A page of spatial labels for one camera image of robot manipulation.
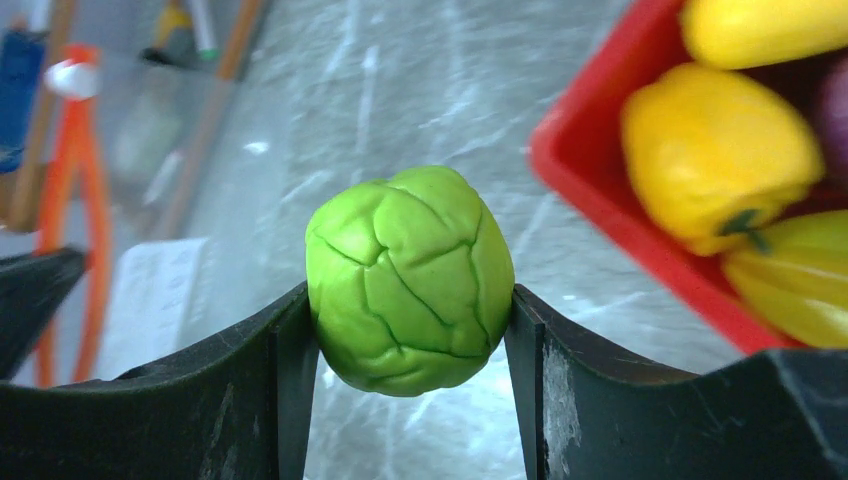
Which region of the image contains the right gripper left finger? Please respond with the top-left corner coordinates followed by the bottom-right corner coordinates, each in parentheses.
top-left (1, 285), bottom-right (319, 479)

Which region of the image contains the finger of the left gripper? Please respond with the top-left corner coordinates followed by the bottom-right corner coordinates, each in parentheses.
top-left (1, 247), bottom-right (87, 381)

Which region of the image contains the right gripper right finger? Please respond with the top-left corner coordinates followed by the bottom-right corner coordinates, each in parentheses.
top-left (505, 286), bottom-right (847, 479)

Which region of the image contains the clear zip top bag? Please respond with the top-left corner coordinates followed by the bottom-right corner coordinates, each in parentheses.
top-left (33, 42), bottom-right (240, 389)

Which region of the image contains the green lime toy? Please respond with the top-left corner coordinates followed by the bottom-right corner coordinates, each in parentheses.
top-left (305, 166), bottom-right (515, 397)

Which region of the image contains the yellow mango toy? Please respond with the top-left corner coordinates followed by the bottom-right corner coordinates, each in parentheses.
top-left (679, 0), bottom-right (847, 70)

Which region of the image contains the purple onion toy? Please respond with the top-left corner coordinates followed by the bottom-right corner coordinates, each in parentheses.
top-left (815, 57), bottom-right (847, 187)

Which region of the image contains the red plastic food bin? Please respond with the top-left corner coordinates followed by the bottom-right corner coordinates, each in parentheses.
top-left (528, 0), bottom-right (848, 356)

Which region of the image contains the blue stapler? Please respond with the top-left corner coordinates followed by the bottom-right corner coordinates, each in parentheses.
top-left (1, 29), bottom-right (46, 174)

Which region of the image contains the yellow green starfruit toy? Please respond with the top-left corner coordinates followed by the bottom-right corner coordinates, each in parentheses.
top-left (721, 210), bottom-right (847, 348)

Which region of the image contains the wooden shelf rack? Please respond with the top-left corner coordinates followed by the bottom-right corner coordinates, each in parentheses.
top-left (1, 1), bottom-right (268, 233)

